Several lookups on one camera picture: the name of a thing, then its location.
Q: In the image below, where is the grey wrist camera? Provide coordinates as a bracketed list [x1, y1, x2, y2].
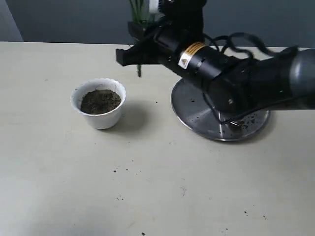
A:
[149, 0, 207, 32]

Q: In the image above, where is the stainless steel spork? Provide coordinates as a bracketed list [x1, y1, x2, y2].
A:
[228, 120, 243, 127]

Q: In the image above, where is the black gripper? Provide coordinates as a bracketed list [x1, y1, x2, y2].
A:
[115, 21, 236, 84]

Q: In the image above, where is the red artificial flower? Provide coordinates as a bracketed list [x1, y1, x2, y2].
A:
[129, 0, 155, 78]

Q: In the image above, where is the white scalloped flower pot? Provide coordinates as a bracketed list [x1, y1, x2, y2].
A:
[70, 78, 126, 130]

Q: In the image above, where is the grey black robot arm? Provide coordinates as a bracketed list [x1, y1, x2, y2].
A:
[116, 21, 315, 116]

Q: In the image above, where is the round stainless steel plate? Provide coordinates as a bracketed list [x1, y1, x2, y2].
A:
[171, 79, 271, 142]

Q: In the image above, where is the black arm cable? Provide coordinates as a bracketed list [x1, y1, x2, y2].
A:
[201, 32, 298, 125]

